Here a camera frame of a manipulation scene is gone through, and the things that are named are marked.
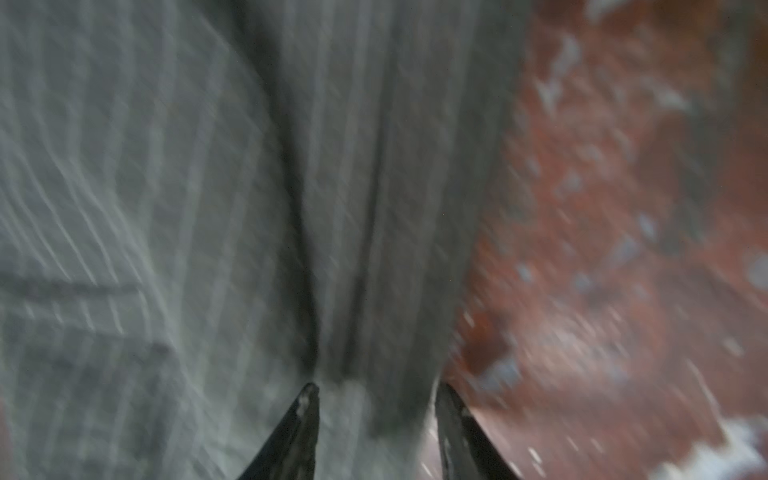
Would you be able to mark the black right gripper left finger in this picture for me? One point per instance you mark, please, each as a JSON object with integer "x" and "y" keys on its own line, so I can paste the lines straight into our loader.
{"x": 289, "y": 452}

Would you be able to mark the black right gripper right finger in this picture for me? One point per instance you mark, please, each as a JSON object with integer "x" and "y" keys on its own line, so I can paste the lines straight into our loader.
{"x": 466, "y": 452}

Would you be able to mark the dark grey striped shirt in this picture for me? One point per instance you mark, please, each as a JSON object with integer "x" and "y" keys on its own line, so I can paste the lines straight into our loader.
{"x": 206, "y": 205}

